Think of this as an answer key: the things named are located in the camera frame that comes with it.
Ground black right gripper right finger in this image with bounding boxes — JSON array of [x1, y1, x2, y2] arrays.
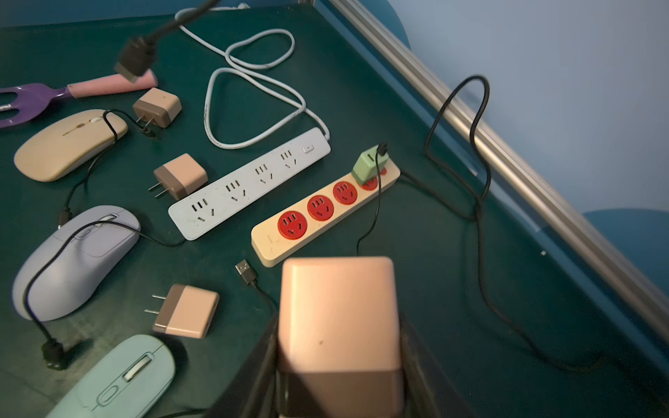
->
[[400, 315, 476, 417]]

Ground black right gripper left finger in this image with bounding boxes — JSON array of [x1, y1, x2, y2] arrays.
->
[[203, 315, 279, 417]]

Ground light green wireless mouse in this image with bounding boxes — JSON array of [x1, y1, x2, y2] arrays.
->
[[48, 334, 175, 417]]

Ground cream red power strip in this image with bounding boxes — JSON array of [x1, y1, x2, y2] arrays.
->
[[251, 160, 401, 268]]

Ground black thin charging cable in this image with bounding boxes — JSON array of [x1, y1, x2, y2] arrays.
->
[[56, 108, 158, 229]]

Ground white power strip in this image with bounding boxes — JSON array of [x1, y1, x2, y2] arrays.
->
[[168, 128, 331, 240]]

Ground green charger adapter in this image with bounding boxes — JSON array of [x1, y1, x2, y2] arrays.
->
[[351, 143, 389, 186]]

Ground purple pink garden fork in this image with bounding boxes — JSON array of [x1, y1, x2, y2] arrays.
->
[[1, 70, 158, 129]]

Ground loose black usb cable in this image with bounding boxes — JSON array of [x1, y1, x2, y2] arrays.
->
[[234, 258, 280, 312]]

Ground black power strip cable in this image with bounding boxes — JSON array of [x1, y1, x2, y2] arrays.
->
[[399, 74, 613, 373]]

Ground aluminium frame rail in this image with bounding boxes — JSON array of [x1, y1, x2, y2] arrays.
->
[[331, 1, 668, 341]]

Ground beige pink wireless mouse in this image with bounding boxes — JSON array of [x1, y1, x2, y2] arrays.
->
[[14, 109, 128, 182]]

